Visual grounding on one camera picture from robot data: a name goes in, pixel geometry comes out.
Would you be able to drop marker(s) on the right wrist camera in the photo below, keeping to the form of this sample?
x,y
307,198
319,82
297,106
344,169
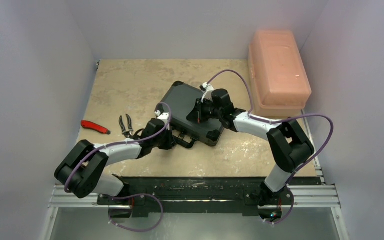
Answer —
x,y
207,90

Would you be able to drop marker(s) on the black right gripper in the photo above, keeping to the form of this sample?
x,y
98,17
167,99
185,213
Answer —
x,y
198,112

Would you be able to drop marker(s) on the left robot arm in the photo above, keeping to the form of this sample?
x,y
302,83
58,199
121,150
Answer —
x,y
82,170

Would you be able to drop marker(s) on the pink plastic storage box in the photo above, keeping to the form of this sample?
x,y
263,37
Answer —
x,y
279,82

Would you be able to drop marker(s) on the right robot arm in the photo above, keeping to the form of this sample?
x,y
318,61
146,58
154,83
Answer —
x,y
289,144

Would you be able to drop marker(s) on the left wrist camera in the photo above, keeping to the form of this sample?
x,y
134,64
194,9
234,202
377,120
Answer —
x,y
163,116

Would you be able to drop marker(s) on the black poker set case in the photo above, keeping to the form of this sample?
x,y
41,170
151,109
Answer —
x,y
182,98

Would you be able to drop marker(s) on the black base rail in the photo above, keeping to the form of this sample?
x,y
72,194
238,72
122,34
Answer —
x,y
208,195

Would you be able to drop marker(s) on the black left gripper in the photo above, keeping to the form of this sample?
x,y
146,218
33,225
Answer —
x,y
170,142

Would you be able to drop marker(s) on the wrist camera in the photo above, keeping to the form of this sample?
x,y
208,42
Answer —
x,y
163,116
207,90

